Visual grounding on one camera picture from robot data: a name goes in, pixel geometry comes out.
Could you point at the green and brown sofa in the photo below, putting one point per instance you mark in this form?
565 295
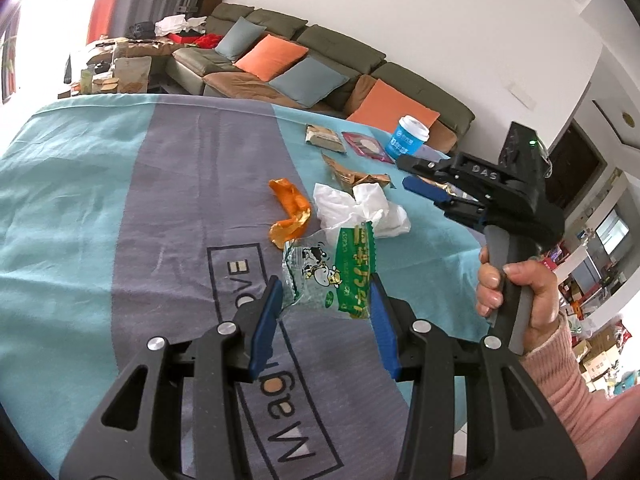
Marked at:
350 47

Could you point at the green snack wrapper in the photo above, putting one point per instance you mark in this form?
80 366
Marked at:
350 270

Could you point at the white plastic bag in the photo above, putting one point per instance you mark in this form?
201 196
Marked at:
345 205

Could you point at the teal and grey blanket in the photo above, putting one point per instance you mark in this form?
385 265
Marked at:
125 210

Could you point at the cluttered coffee table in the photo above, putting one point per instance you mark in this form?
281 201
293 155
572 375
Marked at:
125 75

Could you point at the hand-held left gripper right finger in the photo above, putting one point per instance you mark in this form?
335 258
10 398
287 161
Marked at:
385 330

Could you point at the pile of cartons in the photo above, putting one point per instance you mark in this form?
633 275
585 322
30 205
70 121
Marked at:
600 350

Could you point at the blue cup with white lid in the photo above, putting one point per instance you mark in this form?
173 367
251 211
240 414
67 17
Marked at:
405 140

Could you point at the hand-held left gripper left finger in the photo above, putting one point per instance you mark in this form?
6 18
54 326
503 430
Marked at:
265 325

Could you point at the red cloth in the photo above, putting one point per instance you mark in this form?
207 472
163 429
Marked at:
200 41

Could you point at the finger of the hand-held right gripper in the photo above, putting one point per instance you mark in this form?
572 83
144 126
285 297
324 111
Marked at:
425 165
422 187

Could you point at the red round-window packet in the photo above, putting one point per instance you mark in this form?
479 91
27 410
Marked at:
367 146

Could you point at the brown crumpled wrapper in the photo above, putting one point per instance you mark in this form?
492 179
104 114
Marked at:
350 177

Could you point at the person's right hand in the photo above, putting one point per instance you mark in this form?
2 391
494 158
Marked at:
542 300

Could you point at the orange crumpled wrapper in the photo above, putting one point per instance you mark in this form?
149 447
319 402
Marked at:
295 200

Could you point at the black bag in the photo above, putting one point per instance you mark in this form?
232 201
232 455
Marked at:
142 29

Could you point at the dark wooden door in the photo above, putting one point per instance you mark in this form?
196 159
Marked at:
575 155

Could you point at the teal cushion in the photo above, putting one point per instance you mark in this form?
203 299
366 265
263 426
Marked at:
240 40
310 82

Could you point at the pile of white clothes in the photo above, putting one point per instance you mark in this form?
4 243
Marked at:
175 25

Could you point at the orange cushion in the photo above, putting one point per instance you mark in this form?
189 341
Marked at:
272 57
390 107

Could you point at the beige biscuit packet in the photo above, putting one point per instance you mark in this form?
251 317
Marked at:
325 137

